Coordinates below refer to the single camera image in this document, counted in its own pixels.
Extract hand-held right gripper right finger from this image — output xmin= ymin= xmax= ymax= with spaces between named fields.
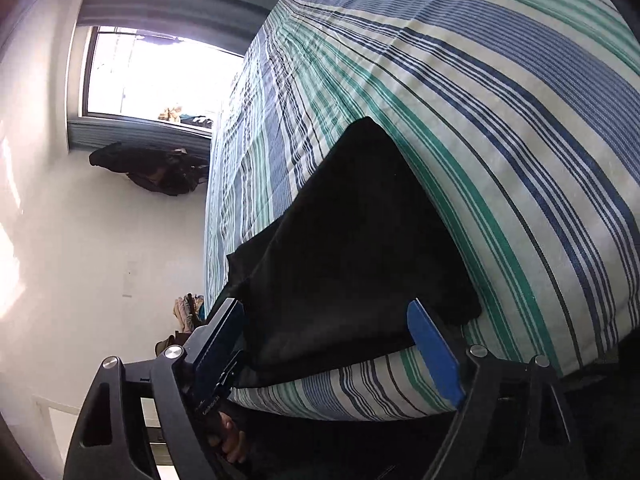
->
xmin=406 ymin=299 xmax=584 ymax=480

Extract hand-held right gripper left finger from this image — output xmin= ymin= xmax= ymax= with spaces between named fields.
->
xmin=62 ymin=299 xmax=246 ymax=480

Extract black pants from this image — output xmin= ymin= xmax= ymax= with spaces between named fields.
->
xmin=210 ymin=116 xmax=483 ymax=388

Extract person's left hand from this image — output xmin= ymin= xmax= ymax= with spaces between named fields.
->
xmin=207 ymin=410 xmax=248 ymax=466

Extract clutter pile beside bed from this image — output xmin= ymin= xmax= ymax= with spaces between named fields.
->
xmin=172 ymin=292 xmax=207 ymax=335

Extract hanging dark jackets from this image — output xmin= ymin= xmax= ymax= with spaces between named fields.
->
xmin=89 ymin=141 xmax=208 ymax=197

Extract narrow blue curtain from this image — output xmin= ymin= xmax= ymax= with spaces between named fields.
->
xmin=67 ymin=116 xmax=213 ymax=159

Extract striped bed sheet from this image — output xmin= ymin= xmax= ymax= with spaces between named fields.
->
xmin=204 ymin=0 xmax=640 ymax=421

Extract items outside window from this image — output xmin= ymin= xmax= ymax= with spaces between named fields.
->
xmin=159 ymin=104 xmax=215 ymax=128

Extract bright window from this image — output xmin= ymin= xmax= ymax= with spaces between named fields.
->
xmin=82 ymin=27 xmax=246 ymax=123

